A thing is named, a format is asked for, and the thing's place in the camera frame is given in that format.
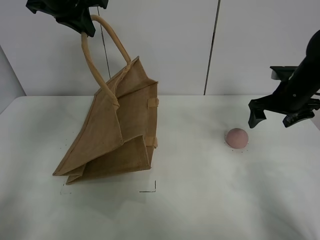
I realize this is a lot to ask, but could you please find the pink peach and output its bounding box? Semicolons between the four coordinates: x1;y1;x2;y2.
225;128;249;149

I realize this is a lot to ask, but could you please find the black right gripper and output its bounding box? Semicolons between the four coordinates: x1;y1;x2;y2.
248;65;320;129

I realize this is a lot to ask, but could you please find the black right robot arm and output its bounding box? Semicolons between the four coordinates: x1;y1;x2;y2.
248;31;320;129

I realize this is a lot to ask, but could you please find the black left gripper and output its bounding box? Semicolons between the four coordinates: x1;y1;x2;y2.
26;0;109;37

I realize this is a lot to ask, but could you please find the brown linen tote bag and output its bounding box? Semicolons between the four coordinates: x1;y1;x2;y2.
53;15;159;185

